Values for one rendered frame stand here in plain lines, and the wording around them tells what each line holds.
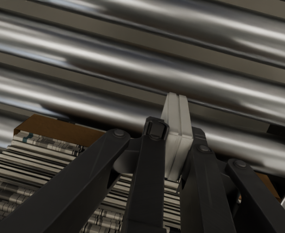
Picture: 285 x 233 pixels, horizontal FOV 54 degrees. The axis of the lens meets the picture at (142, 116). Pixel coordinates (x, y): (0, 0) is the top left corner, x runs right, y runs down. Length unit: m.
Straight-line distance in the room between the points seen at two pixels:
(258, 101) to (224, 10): 0.10
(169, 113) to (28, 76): 0.23
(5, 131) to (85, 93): 0.12
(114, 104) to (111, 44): 0.07
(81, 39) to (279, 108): 0.23
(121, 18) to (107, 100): 0.10
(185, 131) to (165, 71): 0.16
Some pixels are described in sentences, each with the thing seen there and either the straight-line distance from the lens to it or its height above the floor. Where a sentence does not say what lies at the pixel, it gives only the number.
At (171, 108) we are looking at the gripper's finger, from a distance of 0.18.
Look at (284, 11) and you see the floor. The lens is 1.17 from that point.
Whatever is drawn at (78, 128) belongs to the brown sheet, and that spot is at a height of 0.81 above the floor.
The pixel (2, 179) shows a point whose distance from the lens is 0.26.
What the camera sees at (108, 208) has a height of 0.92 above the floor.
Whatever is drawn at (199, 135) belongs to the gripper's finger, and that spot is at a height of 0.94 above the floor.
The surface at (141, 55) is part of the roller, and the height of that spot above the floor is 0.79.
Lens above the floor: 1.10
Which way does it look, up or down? 66 degrees down
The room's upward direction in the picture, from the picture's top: 166 degrees counter-clockwise
